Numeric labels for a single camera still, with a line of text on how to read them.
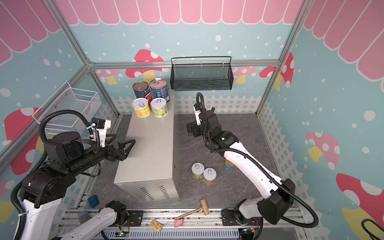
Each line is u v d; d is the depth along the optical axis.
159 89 0.70
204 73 0.94
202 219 0.75
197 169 0.85
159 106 0.69
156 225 0.71
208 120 0.51
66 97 0.75
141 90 0.69
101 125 0.47
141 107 0.68
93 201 0.79
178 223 0.71
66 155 0.38
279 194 0.39
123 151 0.50
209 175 0.83
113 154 0.48
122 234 0.72
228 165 0.85
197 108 0.60
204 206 0.77
